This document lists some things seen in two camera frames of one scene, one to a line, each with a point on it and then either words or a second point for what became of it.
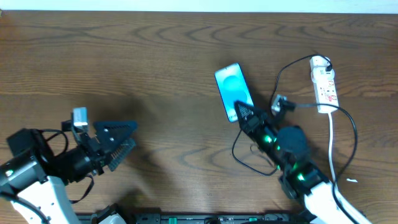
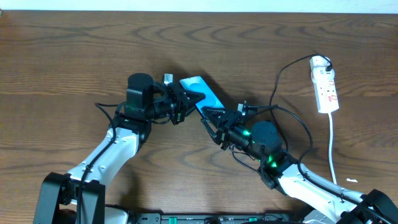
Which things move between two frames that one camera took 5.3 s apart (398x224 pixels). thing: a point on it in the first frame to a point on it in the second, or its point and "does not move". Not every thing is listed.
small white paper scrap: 353,180 does not move
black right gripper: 257,123 to 224,128
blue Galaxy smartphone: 233,86 to 196,84
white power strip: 325,89 does not move
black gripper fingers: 201,218 does not move
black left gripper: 97,150 to 178,106
